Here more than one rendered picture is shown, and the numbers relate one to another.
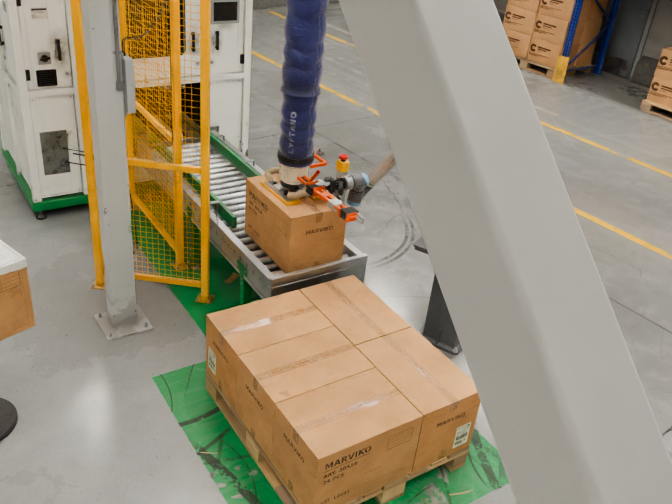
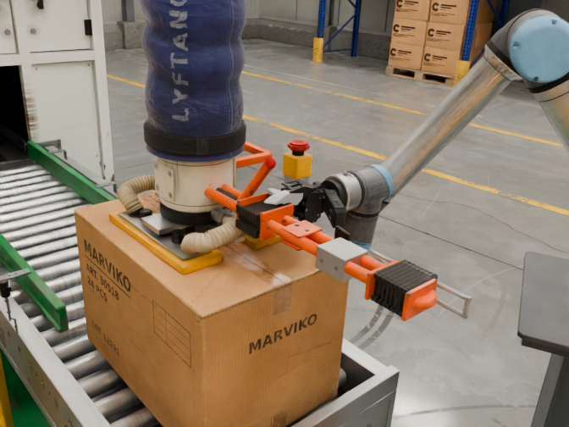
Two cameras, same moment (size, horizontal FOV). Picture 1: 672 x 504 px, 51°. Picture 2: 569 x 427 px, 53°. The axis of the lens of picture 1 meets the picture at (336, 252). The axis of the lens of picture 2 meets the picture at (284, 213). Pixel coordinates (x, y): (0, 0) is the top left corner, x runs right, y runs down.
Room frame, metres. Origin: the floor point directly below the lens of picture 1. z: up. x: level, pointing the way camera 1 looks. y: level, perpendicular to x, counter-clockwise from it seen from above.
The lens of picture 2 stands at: (2.76, 0.24, 1.55)
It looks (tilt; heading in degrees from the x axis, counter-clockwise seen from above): 24 degrees down; 354
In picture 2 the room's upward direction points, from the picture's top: 3 degrees clockwise
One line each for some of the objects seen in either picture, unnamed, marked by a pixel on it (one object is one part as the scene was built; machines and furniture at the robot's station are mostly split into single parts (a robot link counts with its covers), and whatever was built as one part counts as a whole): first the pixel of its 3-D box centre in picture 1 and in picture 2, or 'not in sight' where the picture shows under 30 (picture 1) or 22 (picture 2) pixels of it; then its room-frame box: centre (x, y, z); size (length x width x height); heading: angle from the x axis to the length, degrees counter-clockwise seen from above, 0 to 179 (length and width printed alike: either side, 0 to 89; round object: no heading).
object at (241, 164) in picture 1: (247, 165); (104, 194); (5.10, 0.76, 0.60); 1.60 x 0.10 x 0.09; 36
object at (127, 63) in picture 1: (125, 81); not in sight; (3.78, 1.26, 1.62); 0.20 x 0.05 x 0.30; 36
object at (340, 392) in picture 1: (335, 379); not in sight; (2.98, -0.07, 0.34); 1.20 x 1.00 x 0.40; 36
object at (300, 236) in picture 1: (293, 219); (205, 302); (4.01, 0.29, 0.75); 0.60 x 0.40 x 0.40; 35
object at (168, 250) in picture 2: (280, 189); (161, 230); (3.97, 0.39, 0.97); 0.34 x 0.10 x 0.05; 36
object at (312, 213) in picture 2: (334, 184); (311, 199); (3.91, 0.05, 1.08); 0.12 x 0.09 x 0.08; 126
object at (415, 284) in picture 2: (347, 214); (400, 289); (3.54, -0.04, 1.08); 0.08 x 0.07 x 0.05; 36
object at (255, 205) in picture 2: (315, 188); (264, 215); (3.82, 0.16, 1.08); 0.10 x 0.08 x 0.06; 126
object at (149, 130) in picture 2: (296, 155); (196, 130); (4.02, 0.31, 1.19); 0.23 x 0.23 x 0.04
